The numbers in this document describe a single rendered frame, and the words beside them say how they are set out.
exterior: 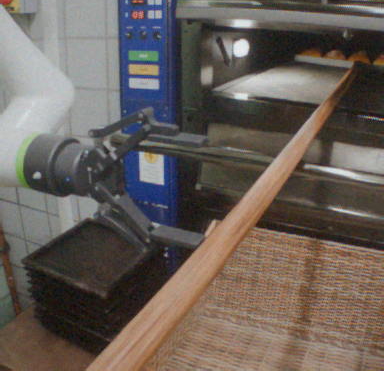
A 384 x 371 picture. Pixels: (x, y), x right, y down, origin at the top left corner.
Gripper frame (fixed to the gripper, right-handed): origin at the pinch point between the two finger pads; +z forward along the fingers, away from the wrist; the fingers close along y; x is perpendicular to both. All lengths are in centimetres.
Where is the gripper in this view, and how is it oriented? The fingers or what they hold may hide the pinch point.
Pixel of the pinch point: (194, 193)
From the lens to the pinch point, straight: 58.3
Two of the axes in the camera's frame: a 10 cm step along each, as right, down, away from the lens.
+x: -4.3, 3.5, -8.3
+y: -0.1, 9.2, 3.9
